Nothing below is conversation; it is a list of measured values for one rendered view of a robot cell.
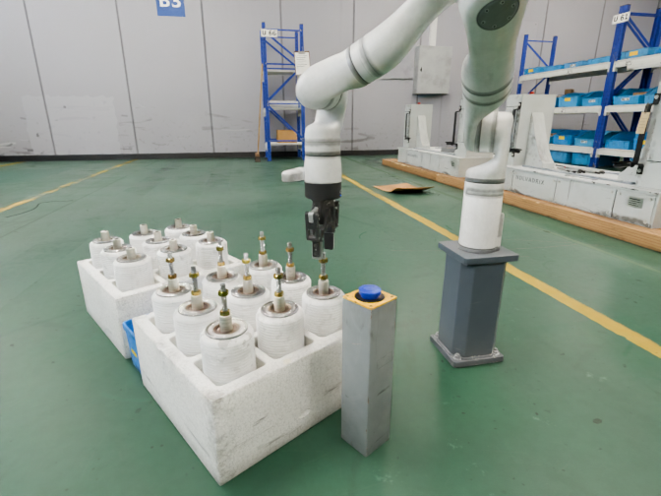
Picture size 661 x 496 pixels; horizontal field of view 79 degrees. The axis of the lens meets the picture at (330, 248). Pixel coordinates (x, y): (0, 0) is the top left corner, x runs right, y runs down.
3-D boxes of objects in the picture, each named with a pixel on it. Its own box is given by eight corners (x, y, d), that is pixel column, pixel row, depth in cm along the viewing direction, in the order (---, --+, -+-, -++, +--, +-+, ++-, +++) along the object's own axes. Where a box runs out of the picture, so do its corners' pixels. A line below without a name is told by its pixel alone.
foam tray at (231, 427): (274, 330, 122) (271, 275, 117) (369, 390, 95) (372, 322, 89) (143, 384, 97) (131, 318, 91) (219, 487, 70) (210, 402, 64)
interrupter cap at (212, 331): (211, 321, 76) (210, 317, 76) (251, 320, 76) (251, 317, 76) (200, 341, 69) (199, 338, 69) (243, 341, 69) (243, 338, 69)
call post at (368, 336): (364, 420, 85) (368, 286, 76) (390, 439, 80) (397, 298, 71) (340, 437, 81) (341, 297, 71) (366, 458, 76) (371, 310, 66)
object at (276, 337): (265, 404, 80) (260, 324, 74) (257, 377, 88) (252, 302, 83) (311, 394, 83) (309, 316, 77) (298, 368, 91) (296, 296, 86)
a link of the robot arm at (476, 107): (462, 52, 76) (517, 49, 72) (466, 124, 101) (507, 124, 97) (455, 96, 75) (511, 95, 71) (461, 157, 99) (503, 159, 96)
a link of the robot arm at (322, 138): (323, 152, 85) (297, 155, 78) (323, 73, 80) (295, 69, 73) (351, 154, 81) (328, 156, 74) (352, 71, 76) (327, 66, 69)
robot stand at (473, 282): (474, 334, 120) (486, 238, 111) (504, 361, 106) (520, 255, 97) (429, 339, 117) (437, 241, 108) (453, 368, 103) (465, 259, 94)
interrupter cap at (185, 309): (189, 299, 85) (188, 296, 85) (222, 302, 84) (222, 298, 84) (170, 316, 78) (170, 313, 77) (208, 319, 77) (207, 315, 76)
